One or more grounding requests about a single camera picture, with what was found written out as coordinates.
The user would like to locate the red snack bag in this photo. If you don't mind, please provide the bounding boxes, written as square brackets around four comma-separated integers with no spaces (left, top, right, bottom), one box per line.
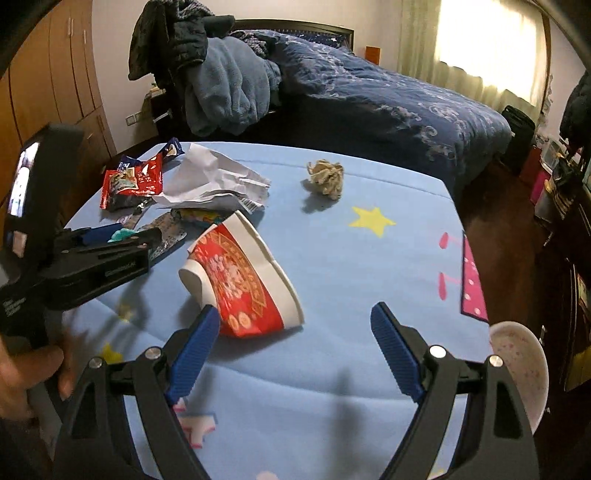
[100,153,163,212]

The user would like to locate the silver foil wrapper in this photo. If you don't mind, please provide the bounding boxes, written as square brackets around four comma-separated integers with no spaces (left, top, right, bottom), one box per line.
[130,211,187,264]

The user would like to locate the colourful small candy wrapper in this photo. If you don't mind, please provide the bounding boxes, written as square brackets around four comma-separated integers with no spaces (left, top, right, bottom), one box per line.
[170,208,229,227]

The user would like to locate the red white paper cup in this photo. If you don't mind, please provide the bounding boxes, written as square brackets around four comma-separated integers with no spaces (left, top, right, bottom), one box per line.
[178,212,304,339]

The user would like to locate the blue biscuit wrapper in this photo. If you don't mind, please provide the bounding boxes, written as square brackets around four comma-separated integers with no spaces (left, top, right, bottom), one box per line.
[116,137,184,171]

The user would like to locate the white paper sheet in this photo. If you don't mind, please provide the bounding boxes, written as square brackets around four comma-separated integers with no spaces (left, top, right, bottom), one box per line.
[154,143,270,214]

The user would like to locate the beige paper ball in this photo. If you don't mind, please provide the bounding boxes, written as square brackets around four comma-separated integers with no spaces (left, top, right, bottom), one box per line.
[307,159,345,201]

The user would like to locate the teal plastic lid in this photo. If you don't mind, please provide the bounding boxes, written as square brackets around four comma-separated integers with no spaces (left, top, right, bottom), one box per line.
[108,228,136,243]

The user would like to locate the person's left hand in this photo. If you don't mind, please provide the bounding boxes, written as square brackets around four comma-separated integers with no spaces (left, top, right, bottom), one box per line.
[1,334,76,421]

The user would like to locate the light blue star tablecloth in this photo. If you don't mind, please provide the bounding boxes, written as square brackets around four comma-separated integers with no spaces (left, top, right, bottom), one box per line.
[59,140,493,480]

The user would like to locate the dark nightstand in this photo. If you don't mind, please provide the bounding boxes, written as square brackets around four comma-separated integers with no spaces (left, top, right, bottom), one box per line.
[145,84,185,138]

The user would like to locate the wooden wardrobe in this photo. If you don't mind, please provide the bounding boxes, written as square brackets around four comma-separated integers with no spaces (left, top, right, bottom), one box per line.
[1,1,116,224]

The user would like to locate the blue fleece blanket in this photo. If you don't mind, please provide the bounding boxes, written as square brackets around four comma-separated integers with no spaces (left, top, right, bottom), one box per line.
[185,37,281,137]

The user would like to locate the dark jackets on chair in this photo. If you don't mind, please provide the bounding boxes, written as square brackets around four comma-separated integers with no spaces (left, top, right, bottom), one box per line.
[128,1,235,88]

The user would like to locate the dark cluttered dresser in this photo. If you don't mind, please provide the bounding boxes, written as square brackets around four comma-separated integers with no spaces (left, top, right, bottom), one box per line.
[534,151,590,394]

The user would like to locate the bed with blue duvet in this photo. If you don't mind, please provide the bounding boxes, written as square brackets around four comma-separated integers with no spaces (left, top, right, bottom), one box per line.
[235,20,512,197]

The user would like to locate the black suitcase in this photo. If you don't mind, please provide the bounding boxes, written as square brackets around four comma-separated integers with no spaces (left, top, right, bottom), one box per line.
[502,105,536,176]

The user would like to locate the coat rack with clothes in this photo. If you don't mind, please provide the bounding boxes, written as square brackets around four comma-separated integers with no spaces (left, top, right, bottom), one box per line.
[559,71,591,160]

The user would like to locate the orange box behind bed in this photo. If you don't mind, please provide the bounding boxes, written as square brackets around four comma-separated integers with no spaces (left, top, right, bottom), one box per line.
[365,45,382,65]

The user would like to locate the pale green curtain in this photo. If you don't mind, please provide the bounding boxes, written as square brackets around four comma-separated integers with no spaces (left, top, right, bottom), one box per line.
[398,1,550,122]

